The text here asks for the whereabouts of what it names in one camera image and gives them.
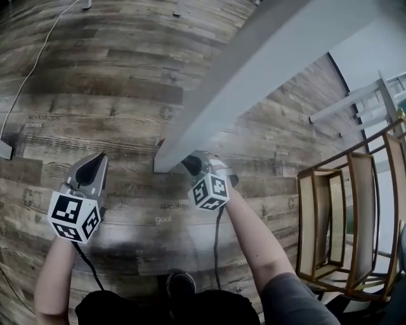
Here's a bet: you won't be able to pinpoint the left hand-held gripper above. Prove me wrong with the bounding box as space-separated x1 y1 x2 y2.
47 152 109 244

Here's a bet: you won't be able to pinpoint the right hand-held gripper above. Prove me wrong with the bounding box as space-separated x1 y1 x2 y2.
181 152 230 211

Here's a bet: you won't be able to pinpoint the person's right forearm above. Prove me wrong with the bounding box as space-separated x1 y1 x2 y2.
221 187 298 296

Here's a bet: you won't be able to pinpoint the person's left forearm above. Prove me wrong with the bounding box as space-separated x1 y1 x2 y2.
33 235 77 325

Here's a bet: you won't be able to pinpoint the person's black shoe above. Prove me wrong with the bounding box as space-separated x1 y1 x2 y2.
166 269 197 300

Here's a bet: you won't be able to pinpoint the person's black trousers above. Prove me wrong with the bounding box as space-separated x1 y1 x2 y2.
74 288 261 325

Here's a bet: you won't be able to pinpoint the person's grey shirt sleeve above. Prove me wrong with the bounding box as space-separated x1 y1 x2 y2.
259 272 342 325

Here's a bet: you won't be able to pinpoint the wooden rattan shelf rack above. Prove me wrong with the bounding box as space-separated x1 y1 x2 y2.
296 117 406 302

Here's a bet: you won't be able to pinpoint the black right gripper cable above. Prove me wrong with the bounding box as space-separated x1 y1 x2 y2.
213 208 223 290

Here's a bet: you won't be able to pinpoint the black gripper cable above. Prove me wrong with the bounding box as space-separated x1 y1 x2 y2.
72 241 105 291
213 208 223 290

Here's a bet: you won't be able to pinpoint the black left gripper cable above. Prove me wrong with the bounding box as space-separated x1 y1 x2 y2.
72 241 105 291

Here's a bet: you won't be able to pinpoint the white floor cable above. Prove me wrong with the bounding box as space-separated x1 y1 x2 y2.
0 0 81 138

